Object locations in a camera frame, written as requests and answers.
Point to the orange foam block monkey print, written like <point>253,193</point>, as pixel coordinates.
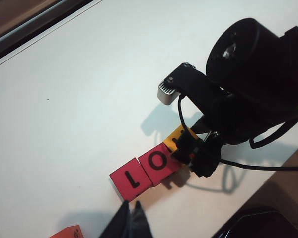
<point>67,233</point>

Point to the yellow foam block letter H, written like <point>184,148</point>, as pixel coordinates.
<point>171,141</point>

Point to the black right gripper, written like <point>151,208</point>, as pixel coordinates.
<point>223,119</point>

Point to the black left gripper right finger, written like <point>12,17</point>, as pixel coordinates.
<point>141,223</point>

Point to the brown desk divider panel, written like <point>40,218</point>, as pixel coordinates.
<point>15,15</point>

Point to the red foam block letter R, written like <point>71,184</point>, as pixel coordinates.
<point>149,173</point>

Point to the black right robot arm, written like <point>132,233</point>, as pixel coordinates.
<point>258,62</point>

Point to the red foam block letter T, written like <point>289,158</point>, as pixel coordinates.
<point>121,178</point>

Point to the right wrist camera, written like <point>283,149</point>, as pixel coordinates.
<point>178,79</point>

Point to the black rounded casing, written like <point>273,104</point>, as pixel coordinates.
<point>263,223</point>

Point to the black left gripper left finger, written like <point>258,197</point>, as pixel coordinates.
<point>119,223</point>

